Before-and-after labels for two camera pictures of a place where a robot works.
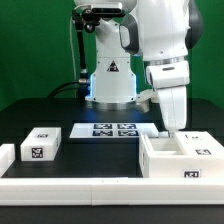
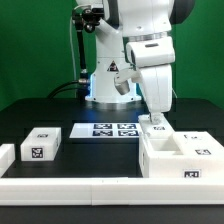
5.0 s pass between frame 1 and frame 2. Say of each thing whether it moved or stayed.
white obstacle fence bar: stayed
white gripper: moved
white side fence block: stayed
